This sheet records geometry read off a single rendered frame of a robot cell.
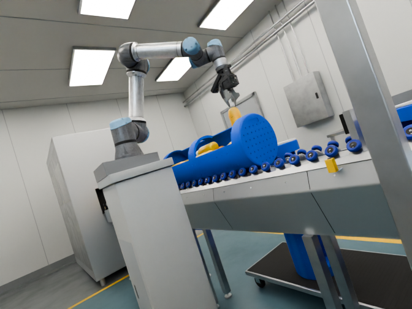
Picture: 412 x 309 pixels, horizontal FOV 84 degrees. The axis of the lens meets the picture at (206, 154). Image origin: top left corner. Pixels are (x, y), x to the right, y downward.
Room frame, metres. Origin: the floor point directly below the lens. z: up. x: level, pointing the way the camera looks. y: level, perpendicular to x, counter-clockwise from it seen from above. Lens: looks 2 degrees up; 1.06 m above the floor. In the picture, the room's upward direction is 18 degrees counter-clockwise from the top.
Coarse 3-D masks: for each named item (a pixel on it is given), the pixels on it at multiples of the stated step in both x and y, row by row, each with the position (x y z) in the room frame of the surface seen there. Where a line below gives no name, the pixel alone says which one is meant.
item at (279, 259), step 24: (264, 264) 1.87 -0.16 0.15; (288, 264) 1.76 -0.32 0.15; (360, 264) 1.48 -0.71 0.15; (384, 264) 1.41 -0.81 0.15; (408, 264) 1.35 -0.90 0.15; (312, 288) 1.42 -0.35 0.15; (336, 288) 1.35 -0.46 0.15; (360, 288) 1.29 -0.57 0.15; (384, 288) 1.23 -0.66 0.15; (408, 288) 1.18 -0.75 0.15
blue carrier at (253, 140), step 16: (240, 128) 1.10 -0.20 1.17; (256, 128) 1.17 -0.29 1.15; (272, 128) 1.25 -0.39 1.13; (192, 144) 1.47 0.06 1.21; (224, 144) 1.55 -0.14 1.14; (240, 144) 1.09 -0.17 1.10; (256, 144) 1.14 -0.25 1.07; (272, 144) 1.22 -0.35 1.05; (176, 160) 1.85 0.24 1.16; (192, 160) 1.42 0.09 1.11; (208, 160) 1.30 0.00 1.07; (224, 160) 1.21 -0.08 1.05; (240, 160) 1.14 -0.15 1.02; (256, 160) 1.12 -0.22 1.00; (272, 160) 1.19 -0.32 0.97; (176, 176) 1.62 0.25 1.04; (192, 176) 1.50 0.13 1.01; (208, 176) 1.41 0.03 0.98
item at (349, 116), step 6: (342, 114) 0.82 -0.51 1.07; (348, 114) 0.80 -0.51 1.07; (354, 114) 0.82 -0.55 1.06; (342, 120) 0.83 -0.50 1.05; (348, 120) 0.81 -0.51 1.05; (354, 120) 0.81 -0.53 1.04; (348, 126) 0.81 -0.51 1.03; (354, 126) 0.80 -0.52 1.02; (348, 132) 0.82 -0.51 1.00; (354, 132) 0.80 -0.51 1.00; (360, 132) 0.82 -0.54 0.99; (354, 138) 0.81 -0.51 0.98; (360, 138) 0.80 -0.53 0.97
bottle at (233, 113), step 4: (232, 108) 1.23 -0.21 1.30; (236, 108) 1.23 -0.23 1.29; (228, 112) 1.24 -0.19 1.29; (232, 112) 1.22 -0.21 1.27; (236, 112) 1.22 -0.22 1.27; (232, 116) 1.22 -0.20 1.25; (236, 116) 1.22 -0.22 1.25; (240, 116) 1.23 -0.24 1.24; (232, 120) 1.23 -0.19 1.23; (232, 124) 1.23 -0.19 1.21
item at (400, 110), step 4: (400, 108) 1.03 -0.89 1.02; (404, 108) 1.01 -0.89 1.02; (408, 108) 0.99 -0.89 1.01; (400, 112) 1.04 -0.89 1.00; (404, 112) 1.02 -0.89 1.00; (408, 112) 1.00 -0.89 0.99; (400, 116) 1.05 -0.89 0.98; (404, 116) 1.03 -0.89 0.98; (408, 116) 1.01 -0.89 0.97; (400, 120) 1.06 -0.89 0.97; (404, 120) 1.03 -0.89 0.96; (408, 120) 1.15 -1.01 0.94; (404, 124) 1.14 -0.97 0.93; (408, 124) 1.15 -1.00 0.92
